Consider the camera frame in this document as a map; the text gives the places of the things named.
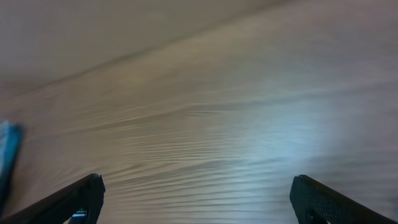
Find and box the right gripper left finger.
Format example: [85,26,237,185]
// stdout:
[1,174,106,224]

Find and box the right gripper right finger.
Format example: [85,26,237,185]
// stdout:
[289,175,397,224]

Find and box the light blue t-shirt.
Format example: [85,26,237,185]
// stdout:
[1,120,24,213]

